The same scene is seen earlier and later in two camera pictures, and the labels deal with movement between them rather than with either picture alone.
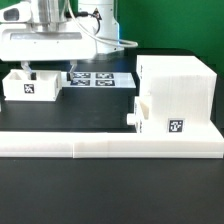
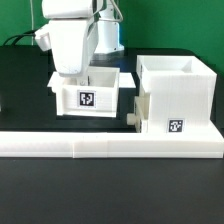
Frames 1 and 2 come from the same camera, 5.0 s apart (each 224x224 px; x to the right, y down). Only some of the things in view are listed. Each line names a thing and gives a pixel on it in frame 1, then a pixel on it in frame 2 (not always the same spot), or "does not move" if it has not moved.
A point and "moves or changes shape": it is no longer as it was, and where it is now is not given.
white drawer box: (17, 85) to (75, 97)
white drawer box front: (135, 118) moves or changes shape
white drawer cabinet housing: (181, 91) does not move
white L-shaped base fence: (106, 145) does not move
